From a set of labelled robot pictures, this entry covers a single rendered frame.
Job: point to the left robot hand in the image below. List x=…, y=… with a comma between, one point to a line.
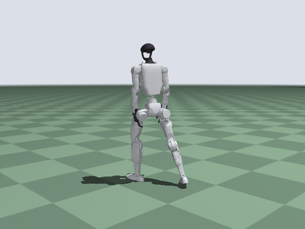
x=135, y=118

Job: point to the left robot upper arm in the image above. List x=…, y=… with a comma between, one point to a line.
x=135, y=77

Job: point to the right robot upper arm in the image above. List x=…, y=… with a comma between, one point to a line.
x=165, y=79

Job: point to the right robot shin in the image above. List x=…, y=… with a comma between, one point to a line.
x=178, y=160

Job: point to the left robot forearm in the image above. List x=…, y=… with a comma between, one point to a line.
x=135, y=99

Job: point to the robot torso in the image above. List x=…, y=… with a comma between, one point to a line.
x=150, y=84

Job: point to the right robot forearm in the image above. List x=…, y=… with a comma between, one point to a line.
x=165, y=99

